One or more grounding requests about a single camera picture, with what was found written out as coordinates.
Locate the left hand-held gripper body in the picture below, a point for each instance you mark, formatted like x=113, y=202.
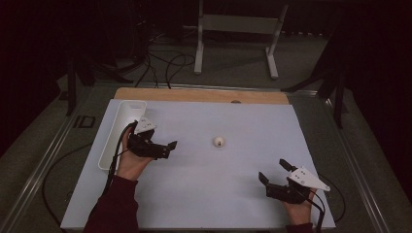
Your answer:
x=144, y=147

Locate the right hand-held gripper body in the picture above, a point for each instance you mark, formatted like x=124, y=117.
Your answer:
x=307, y=179

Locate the white plastic bin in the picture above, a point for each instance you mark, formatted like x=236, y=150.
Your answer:
x=124, y=111

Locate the white ball with dark mark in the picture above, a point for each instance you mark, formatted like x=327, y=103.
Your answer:
x=219, y=141

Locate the person's left hand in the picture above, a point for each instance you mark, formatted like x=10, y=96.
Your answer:
x=129, y=165

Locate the person's right hand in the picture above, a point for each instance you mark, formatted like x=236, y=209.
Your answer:
x=301, y=212

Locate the pale table cover sheet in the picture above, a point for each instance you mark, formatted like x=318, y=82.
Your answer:
x=210, y=194

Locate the black tripod stand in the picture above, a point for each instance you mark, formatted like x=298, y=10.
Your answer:
x=338, y=103

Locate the grey metal stand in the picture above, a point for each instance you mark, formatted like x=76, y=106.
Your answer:
x=239, y=23

